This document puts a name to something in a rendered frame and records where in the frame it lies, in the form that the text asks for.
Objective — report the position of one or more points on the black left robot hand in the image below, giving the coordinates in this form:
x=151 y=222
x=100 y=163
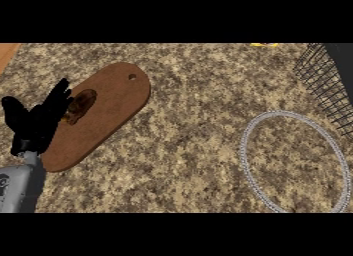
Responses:
x=36 y=123

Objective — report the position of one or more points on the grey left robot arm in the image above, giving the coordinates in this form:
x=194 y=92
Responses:
x=9 y=186

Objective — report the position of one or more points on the dark brown squash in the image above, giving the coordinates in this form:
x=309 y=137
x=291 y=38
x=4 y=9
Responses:
x=82 y=106

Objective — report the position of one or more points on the brown oval placemat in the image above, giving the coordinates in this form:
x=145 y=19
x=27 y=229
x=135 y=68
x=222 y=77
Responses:
x=110 y=110

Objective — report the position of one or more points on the small yellow object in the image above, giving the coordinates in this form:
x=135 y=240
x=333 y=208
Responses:
x=263 y=44

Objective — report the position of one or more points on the dark grey appliance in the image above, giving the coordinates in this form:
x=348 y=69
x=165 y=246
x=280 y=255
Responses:
x=351 y=70

